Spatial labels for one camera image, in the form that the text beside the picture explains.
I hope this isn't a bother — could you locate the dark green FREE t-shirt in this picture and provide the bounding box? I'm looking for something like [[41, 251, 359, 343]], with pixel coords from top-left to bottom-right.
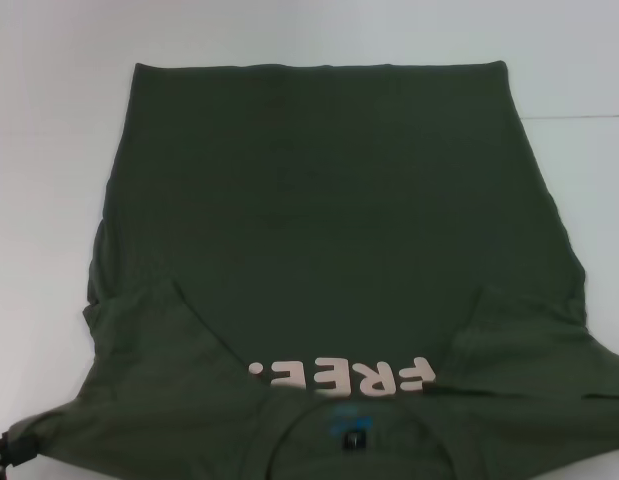
[[8, 59, 619, 480]]

